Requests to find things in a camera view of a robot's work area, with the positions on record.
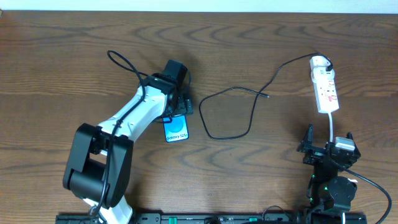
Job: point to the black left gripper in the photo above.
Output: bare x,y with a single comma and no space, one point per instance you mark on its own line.
185,106

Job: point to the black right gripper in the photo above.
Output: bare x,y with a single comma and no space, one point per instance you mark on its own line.
325,150

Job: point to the blue Galaxy smartphone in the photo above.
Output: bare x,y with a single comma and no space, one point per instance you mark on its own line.
175,128

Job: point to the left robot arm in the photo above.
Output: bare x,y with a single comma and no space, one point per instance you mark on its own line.
99,164

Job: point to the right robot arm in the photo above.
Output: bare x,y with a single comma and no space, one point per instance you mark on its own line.
330,194

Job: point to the white USB charger plug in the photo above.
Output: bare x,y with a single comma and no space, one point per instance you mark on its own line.
321,61

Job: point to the white power strip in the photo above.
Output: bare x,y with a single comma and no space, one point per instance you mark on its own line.
325,90

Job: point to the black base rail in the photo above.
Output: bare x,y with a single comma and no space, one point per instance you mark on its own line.
156,218

